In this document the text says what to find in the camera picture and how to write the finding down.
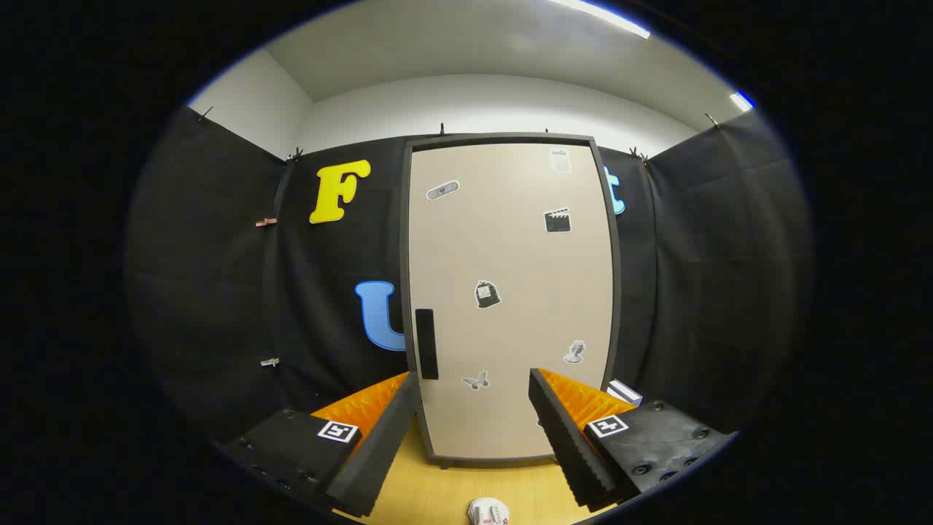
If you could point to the large white purple box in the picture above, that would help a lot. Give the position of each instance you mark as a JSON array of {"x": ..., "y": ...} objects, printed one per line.
[{"x": 625, "y": 392}]

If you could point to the pink clip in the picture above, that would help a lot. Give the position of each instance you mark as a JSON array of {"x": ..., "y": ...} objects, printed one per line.
[{"x": 266, "y": 222}]

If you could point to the white shoe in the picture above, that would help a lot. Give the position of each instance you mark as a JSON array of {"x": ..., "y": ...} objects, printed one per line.
[{"x": 487, "y": 512}]

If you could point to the black backdrop cloth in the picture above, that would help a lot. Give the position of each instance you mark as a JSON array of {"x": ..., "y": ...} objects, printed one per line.
[{"x": 219, "y": 292}]

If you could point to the short ceiling light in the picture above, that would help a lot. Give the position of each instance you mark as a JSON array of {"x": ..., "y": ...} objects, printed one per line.
[{"x": 741, "y": 101}]

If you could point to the grey shoe cabinet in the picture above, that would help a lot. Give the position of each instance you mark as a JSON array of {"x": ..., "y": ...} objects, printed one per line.
[{"x": 503, "y": 138}]

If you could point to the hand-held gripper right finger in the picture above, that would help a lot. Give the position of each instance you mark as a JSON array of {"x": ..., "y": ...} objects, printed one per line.
[{"x": 565, "y": 437}]

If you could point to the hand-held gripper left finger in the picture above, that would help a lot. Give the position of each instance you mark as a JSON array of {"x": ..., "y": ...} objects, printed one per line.
[{"x": 386, "y": 437}]

